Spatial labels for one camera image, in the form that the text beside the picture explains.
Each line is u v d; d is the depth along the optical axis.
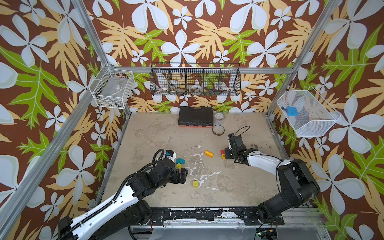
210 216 0.75
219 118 1.17
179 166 0.89
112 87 0.86
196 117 1.14
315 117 0.78
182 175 0.65
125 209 0.48
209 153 0.96
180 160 0.92
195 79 0.97
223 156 0.92
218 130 1.09
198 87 0.97
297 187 0.45
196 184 0.82
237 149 0.72
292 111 0.86
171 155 0.66
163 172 0.53
